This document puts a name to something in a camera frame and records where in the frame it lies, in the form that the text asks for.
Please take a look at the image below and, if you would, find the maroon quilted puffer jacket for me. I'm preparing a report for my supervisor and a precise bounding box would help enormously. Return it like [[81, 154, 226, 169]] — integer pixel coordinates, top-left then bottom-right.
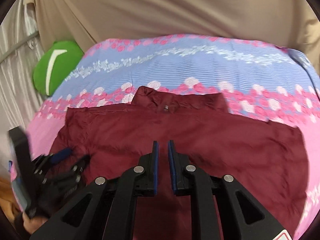
[[50, 87, 309, 239]]

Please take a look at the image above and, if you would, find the person's left hand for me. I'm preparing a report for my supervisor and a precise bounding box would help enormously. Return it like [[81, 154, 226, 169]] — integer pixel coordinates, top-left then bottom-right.
[[14, 212, 48, 235]]

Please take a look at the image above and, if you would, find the green plush pillow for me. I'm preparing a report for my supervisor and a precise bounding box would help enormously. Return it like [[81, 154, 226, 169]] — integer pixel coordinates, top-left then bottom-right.
[[33, 41, 84, 96]]

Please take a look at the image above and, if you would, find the pink floral bed sheet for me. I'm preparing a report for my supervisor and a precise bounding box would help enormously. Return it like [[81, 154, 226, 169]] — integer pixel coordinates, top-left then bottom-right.
[[27, 34, 319, 239]]

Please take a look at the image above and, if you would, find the silver satin curtain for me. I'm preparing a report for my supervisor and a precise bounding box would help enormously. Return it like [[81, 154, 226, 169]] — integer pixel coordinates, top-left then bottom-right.
[[1, 0, 43, 174]]

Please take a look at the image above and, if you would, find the beige curtain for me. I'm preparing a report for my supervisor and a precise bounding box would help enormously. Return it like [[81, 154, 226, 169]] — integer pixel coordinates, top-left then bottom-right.
[[24, 0, 319, 69]]

